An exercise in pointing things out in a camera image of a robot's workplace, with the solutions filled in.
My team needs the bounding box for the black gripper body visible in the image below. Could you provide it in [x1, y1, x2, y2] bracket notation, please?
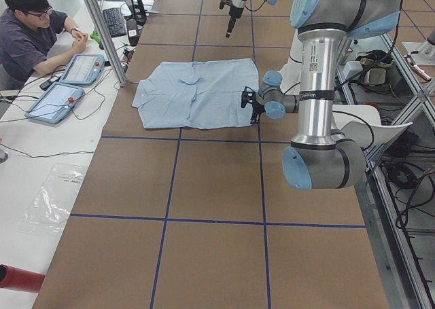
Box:
[251, 97, 264, 117]
[228, 5, 242, 26]

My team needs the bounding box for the light blue button shirt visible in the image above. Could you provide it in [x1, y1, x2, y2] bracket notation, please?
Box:
[132, 58, 259, 130]

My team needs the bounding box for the white chair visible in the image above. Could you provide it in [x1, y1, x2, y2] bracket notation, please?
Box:
[332, 105, 413, 148]

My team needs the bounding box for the black keyboard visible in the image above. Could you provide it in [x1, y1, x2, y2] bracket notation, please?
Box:
[102, 7, 126, 37]

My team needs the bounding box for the brown paper table cover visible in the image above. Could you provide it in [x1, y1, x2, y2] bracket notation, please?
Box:
[34, 0, 388, 308]

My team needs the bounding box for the green object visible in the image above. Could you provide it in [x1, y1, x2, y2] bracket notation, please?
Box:
[90, 30, 104, 50]

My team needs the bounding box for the far blue teach pendant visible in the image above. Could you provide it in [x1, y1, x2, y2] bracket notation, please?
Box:
[59, 54, 105, 86]

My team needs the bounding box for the blue teach pendant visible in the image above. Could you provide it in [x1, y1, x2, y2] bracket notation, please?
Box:
[24, 82, 84, 124]
[59, 54, 105, 86]

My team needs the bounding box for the near blue teach pendant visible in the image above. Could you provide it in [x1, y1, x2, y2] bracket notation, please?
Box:
[24, 82, 84, 124]

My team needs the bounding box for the seated person dark shirt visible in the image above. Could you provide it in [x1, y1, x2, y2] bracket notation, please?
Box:
[1, 0, 88, 90]

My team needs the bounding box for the clear plastic bag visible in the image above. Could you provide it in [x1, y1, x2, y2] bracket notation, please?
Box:
[18, 164, 88, 235]

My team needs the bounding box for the red cylinder roll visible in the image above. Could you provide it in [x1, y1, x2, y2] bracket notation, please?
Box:
[1, 264, 46, 293]

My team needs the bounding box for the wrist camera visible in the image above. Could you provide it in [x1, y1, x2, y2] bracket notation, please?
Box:
[219, 0, 232, 10]
[241, 86, 256, 108]

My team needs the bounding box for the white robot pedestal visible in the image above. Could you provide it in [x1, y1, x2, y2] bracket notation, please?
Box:
[280, 31, 303, 95]

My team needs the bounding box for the aluminium frame post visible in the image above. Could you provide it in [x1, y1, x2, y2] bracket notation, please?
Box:
[84, 0, 127, 87]

